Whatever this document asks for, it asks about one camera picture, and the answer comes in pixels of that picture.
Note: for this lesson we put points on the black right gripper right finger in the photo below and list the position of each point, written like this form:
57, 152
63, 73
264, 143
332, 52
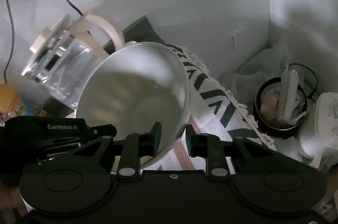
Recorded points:
210, 148

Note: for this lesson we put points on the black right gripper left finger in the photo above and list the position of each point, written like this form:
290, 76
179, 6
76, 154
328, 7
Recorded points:
134, 147

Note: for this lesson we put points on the white Sweet printed plate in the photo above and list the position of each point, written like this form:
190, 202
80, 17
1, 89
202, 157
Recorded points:
134, 88

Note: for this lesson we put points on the patterned white table cloth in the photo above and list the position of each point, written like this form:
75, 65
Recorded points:
213, 110

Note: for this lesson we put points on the black round trash bin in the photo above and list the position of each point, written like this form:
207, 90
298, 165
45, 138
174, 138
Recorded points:
282, 103

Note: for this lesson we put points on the glass electric kettle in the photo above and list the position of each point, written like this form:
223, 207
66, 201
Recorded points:
64, 56

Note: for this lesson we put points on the white plastic appliance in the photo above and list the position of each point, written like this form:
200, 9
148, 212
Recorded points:
318, 131

